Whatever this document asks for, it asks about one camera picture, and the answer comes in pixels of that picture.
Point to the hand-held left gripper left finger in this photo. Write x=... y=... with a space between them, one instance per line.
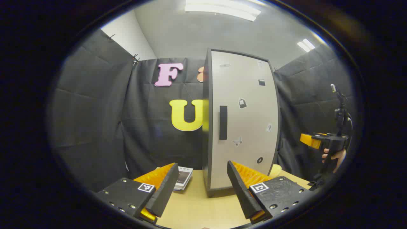
x=165 y=190

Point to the dark grey cabinet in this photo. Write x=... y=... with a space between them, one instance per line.
x=206 y=127

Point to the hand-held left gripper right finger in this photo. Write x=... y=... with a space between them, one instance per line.
x=243 y=194

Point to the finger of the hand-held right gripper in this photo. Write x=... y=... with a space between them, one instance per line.
x=308 y=139

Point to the black backdrop cloth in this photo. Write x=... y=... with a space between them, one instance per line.
x=95 y=111

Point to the white cabinet door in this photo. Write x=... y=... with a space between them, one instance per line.
x=248 y=121

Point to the black cloth clip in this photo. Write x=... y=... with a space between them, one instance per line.
x=136 y=59
x=112 y=36

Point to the small ceiling light panel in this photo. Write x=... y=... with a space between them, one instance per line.
x=306 y=45

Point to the white portrait cover book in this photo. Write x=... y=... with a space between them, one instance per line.
x=184 y=176

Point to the yellow round object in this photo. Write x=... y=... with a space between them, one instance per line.
x=276 y=170

